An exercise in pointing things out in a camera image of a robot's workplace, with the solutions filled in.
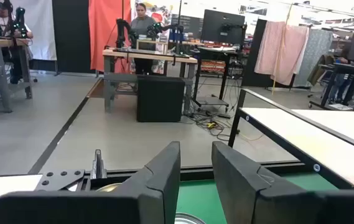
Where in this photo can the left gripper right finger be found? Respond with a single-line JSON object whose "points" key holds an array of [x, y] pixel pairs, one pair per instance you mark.
{"points": [[257, 202]]}

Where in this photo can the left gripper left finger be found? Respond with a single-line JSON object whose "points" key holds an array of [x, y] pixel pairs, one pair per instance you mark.
{"points": [[71, 208]]}

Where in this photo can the teal can yellow print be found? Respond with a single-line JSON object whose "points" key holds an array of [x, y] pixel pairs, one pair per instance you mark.
{"points": [[189, 219]]}

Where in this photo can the small wooden shelf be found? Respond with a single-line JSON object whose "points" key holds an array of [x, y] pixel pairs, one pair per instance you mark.
{"points": [[151, 40]]}

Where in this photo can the grey metal clamp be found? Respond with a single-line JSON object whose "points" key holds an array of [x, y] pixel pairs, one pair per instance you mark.
{"points": [[98, 168]]}

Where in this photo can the black box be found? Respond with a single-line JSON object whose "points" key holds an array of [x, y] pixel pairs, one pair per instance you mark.
{"points": [[159, 99]]}

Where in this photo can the person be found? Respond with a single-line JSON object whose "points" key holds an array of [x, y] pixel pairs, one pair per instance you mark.
{"points": [[7, 20], [341, 87], [141, 23]]}

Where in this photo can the black partition panel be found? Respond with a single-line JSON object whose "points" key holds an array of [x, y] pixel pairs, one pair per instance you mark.
{"points": [[248, 56]]}

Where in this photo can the pink cloth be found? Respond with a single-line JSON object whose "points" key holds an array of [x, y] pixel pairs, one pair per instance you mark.
{"points": [[276, 49]]}

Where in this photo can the black desk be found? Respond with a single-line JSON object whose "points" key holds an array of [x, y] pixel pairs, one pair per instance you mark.
{"points": [[214, 51], [347, 68]]}

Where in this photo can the grey patterned cloth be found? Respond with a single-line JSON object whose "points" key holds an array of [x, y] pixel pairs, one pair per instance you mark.
{"points": [[318, 49]]}

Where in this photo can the black curtain panel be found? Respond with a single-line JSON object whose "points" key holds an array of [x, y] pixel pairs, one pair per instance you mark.
{"points": [[71, 34]]}

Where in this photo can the white curtain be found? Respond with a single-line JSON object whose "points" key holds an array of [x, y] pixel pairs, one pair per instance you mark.
{"points": [[41, 28]]}

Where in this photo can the red curtain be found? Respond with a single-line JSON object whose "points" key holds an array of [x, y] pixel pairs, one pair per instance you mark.
{"points": [[102, 28]]}

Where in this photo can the black bolted corner bracket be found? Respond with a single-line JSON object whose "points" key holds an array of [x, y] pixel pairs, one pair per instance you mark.
{"points": [[58, 179]]}

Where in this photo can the black table frame rail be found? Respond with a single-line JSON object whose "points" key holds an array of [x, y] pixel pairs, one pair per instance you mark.
{"points": [[195, 175]]}

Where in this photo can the wooden shelf black frame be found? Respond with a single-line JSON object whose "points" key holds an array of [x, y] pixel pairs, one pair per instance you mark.
{"points": [[319, 140]]}

